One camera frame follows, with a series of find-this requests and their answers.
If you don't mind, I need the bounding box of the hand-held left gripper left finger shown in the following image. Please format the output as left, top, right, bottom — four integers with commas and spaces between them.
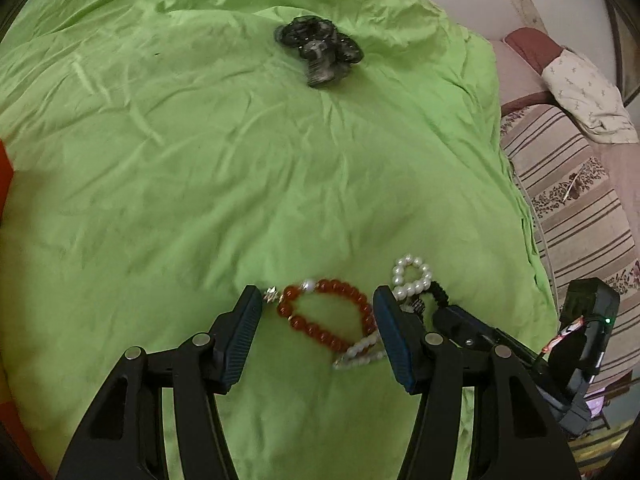
56, 285, 264, 480

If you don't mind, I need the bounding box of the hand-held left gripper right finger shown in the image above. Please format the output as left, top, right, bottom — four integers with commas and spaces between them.
372, 285, 583, 480

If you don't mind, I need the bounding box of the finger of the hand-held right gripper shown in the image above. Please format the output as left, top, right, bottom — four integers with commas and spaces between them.
432, 305, 502, 350

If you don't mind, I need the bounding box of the black hair tie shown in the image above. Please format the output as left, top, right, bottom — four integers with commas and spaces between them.
402, 280, 452, 314

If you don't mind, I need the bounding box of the white pearl bracelet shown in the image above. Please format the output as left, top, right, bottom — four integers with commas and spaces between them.
332, 254, 433, 372

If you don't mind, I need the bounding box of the red bead bracelet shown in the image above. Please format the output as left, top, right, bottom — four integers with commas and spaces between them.
263, 278, 377, 354

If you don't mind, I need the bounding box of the red cardboard box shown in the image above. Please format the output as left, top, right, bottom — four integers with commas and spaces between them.
0, 136, 18, 226

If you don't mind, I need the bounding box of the green bed sheet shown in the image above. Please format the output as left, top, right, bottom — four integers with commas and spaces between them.
0, 0, 559, 480

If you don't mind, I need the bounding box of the striped floral mattress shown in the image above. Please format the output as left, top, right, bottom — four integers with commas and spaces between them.
500, 105, 640, 431

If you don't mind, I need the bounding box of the pink cloth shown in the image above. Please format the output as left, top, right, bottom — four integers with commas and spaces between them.
492, 27, 640, 211

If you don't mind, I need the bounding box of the white patterned cloth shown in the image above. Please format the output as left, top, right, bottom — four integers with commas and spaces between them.
541, 47, 640, 145

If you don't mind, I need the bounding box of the dark green scrunchie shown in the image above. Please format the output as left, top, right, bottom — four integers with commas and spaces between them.
274, 16, 362, 88

